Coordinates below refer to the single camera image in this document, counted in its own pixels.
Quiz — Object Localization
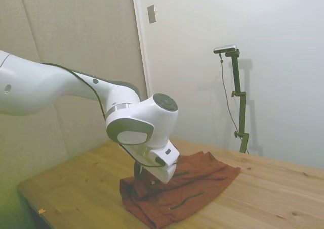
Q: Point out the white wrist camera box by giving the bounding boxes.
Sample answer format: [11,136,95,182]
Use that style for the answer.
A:
[147,141,181,167]

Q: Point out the grey wall plate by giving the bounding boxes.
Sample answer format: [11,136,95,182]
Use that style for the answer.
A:
[147,4,157,24]

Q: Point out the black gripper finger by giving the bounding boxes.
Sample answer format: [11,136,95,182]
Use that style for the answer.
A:
[133,163,143,179]

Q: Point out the rust brown shorts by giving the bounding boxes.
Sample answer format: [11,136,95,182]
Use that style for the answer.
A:
[119,151,241,229]

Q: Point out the dark green camera stand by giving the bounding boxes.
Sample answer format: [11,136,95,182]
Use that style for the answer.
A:
[225,49,250,154]

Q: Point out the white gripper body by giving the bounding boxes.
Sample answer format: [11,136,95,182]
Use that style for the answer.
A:
[140,160,179,185]

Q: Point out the white door frame trim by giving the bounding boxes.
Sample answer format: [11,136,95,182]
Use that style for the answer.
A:
[130,0,158,102]

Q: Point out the grey camera on stand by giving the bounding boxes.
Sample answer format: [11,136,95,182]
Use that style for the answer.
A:
[213,44,238,54]

